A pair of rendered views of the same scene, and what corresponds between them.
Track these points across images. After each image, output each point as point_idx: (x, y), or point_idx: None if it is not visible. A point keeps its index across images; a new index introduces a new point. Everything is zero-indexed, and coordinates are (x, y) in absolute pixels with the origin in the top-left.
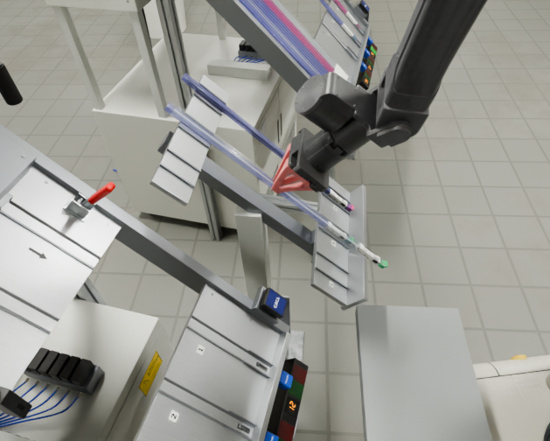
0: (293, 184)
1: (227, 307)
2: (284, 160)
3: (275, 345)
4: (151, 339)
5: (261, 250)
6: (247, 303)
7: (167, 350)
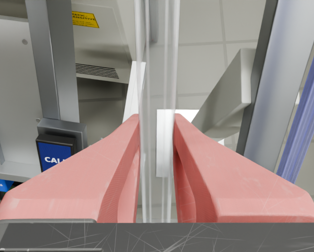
0: (129, 213)
1: (26, 77)
2: (193, 166)
3: (35, 163)
4: (91, 1)
5: (218, 118)
6: (48, 110)
7: (113, 29)
